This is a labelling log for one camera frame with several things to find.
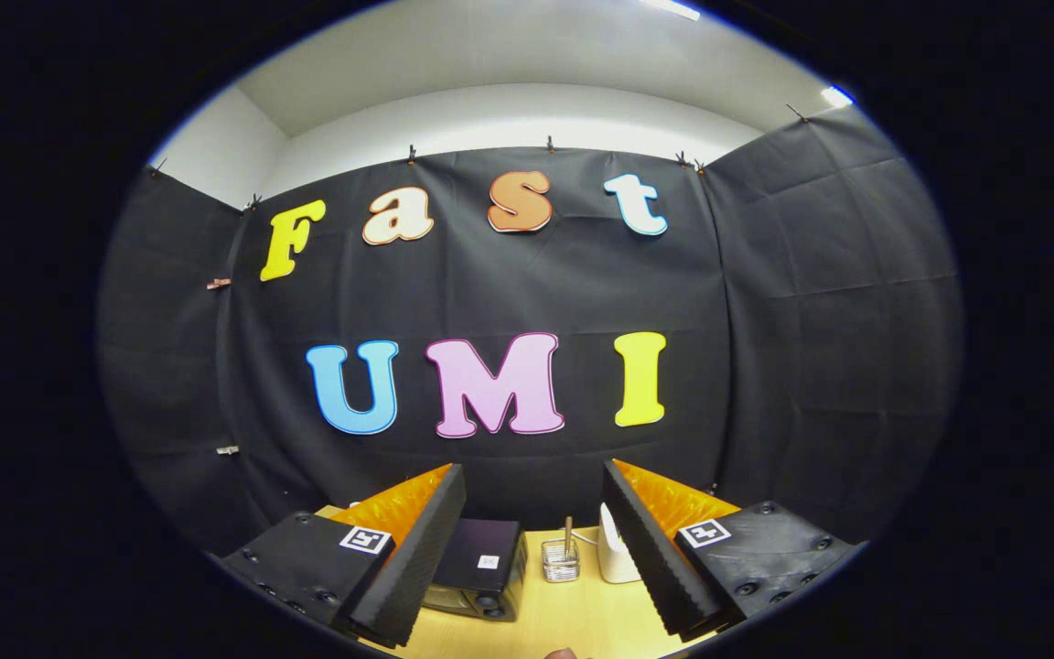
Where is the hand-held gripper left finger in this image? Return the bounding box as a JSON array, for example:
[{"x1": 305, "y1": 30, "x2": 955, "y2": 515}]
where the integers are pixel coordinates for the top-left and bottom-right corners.
[{"x1": 220, "y1": 463, "x2": 468, "y2": 649}]

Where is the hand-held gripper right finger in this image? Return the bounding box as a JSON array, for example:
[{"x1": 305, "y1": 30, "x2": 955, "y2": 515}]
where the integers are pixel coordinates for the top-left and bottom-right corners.
[{"x1": 601, "y1": 459, "x2": 864, "y2": 643}]

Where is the black toaster oven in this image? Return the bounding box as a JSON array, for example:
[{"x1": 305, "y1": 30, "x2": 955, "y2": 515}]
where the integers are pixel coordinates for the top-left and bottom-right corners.
[{"x1": 421, "y1": 518, "x2": 529, "y2": 624}]

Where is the white bread toaster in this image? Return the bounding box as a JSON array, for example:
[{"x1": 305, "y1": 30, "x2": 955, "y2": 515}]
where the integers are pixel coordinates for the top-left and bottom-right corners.
[{"x1": 597, "y1": 502, "x2": 643, "y2": 585}]

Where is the row of black cloth clips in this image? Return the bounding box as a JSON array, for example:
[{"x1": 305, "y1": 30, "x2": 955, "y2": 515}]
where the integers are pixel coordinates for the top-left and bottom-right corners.
[{"x1": 150, "y1": 103, "x2": 812, "y2": 213}]

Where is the long ceiling light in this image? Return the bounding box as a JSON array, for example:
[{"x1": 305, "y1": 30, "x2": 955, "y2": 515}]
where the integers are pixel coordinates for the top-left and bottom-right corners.
[{"x1": 639, "y1": 0, "x2": 703, "y2": 22}]

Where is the metal wire utensil holder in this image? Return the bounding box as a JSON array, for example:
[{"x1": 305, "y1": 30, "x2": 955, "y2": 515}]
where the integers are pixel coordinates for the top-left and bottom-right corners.
[{"x1": 541, "y1": 537, "x2": 582, "y2": 584}]

